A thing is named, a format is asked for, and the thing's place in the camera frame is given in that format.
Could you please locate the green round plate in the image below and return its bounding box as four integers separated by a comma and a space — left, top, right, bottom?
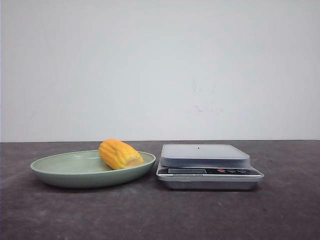
30, 150, 156, 189

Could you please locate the yellow corn cob piece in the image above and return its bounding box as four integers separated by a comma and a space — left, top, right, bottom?
98, 139, 144, 170

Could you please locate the silver digital kitchen scale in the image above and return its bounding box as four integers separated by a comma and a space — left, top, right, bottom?
156, 143, 264, 190

